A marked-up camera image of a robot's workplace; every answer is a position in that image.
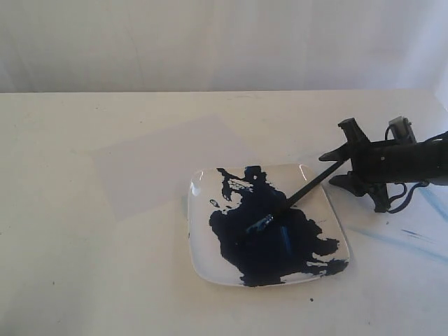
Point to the white square plate blue paint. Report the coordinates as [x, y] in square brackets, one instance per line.
[307, 243]

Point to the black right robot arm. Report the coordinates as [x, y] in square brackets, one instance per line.
[431, 160]

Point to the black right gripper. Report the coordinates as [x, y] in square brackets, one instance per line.
[381, 169]

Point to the black paintbrush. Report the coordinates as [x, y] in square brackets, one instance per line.
[271, 218]

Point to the white paper sheet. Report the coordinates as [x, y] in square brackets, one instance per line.
[142, 173]

